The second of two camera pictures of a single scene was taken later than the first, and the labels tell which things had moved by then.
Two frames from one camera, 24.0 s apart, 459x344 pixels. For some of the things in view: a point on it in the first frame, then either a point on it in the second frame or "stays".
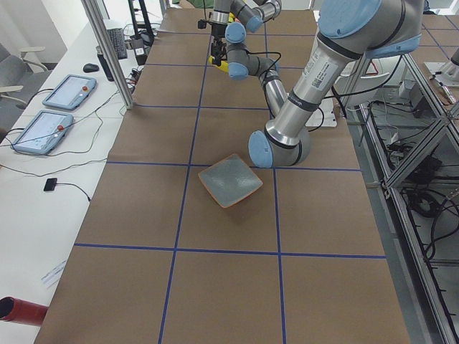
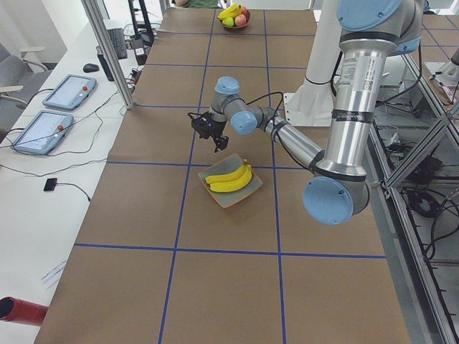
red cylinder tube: (21, 311) stays
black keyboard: (117, 37) stays
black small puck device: (50, 184) stays
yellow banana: (224, 65) -> (229, 176)
